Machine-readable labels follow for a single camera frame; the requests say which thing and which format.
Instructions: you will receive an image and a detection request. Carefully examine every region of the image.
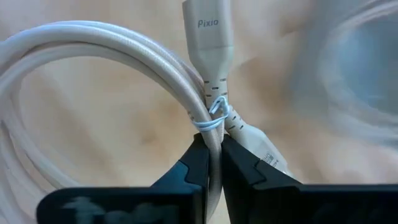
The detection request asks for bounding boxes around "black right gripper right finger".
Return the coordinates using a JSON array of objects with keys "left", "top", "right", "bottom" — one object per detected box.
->
[{"left": 221, "top": 134, "right": 398, "bottom": 224}]

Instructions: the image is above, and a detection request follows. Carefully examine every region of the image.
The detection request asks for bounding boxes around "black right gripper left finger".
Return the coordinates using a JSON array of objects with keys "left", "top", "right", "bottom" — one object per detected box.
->
[{"left": 36, "top": 133, "right": 210, "bottom": 224}]

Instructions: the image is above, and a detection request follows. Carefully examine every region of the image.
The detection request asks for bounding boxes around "beige USB cable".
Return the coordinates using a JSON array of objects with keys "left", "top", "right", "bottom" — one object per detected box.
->
[{"left": 0, "top": 0, "right": 296, "bottom": 224}]

